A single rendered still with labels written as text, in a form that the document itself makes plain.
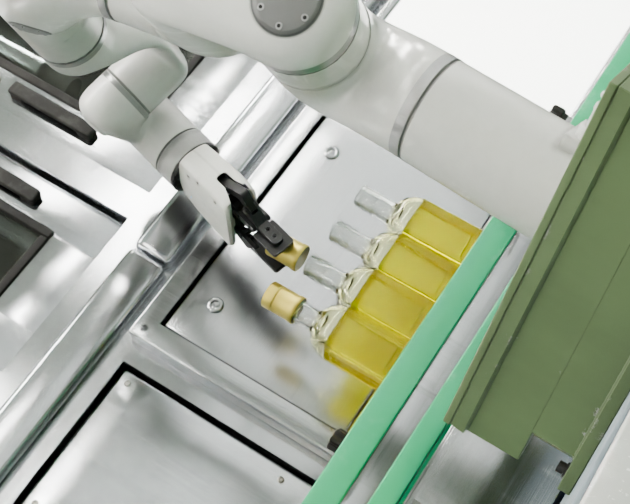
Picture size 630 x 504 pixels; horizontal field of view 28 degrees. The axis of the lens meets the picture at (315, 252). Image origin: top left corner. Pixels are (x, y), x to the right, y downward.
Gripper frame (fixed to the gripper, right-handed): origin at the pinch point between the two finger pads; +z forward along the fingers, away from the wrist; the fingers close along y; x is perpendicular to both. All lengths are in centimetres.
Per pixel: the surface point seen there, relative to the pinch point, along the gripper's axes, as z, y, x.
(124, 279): -14.9, -12.9, -13.8
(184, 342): -2.2, -11.9, -13.8
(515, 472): 41.3, 15.7, -3.7
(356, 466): 30.0, 14.1, -14.6
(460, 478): 38.1, 15.8, -8.2
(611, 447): 51, 73, -17
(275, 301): 6.1, 1.2, -5.0
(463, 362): 29.2, 13.6, 1.5
